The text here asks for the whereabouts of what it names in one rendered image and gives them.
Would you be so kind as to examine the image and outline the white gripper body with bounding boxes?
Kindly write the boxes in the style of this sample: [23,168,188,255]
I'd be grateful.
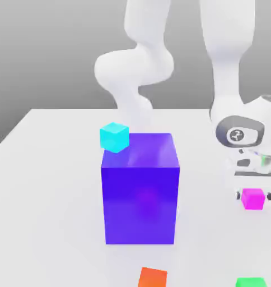
[233,167,271,188]

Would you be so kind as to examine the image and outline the small cyan cube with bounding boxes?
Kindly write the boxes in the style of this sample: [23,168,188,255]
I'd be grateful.
[99,122,130,154]

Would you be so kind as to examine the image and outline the small green cube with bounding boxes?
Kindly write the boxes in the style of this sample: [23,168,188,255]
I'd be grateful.
[235,277,268,287]

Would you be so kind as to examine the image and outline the small magenta cube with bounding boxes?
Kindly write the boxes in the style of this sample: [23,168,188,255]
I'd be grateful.
[240,188,267,211]

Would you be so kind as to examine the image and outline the small orange cube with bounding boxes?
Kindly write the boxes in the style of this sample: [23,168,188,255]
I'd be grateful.
[137,266,168,287]

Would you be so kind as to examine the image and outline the large purple box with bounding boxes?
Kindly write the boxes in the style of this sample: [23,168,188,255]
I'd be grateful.
[101,132,180,246]

